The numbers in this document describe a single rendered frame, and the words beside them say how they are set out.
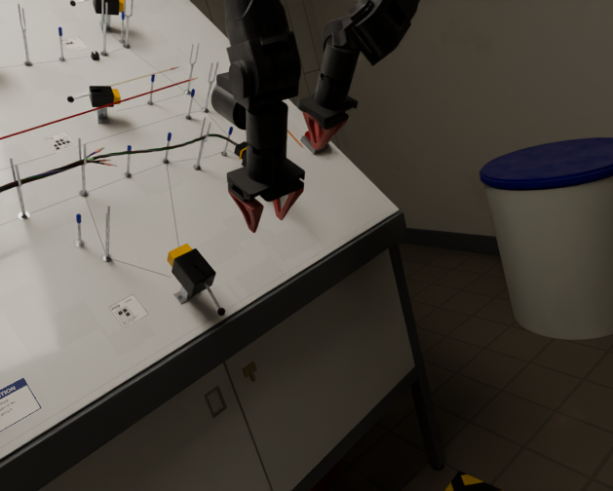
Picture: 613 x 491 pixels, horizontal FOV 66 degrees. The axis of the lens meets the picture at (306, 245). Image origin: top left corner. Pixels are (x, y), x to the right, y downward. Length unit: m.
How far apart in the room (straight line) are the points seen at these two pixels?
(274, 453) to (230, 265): 0.42
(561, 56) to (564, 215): 0.87
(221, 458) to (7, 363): 0.43
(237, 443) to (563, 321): 1.51
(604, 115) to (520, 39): 0.52
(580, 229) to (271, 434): 1.36
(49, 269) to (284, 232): 0.46
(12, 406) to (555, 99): 2.40
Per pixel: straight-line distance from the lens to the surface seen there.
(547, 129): 2.65
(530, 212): 1.97
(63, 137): 1.15
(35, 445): 0.82
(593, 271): 2.09
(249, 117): 0.65
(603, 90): 2.52
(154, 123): 1.21
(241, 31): 0.62
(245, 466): 1.08
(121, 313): 0.89
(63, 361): 0.86
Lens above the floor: 1.23
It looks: 18 degrees down
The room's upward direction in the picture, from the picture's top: 16 degrees counter-clockwise
